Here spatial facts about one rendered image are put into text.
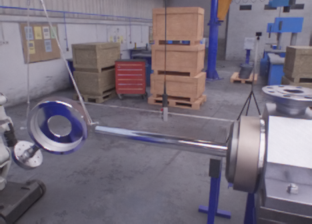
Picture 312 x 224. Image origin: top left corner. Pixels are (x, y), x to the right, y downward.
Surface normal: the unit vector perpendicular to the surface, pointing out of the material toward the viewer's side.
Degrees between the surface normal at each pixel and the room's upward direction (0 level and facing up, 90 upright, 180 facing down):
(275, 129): 45
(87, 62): 90
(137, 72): 90
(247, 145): 52
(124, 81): 90
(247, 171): 87
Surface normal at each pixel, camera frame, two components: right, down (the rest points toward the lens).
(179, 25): -0.35, 0.29
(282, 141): -0.23, -0.47
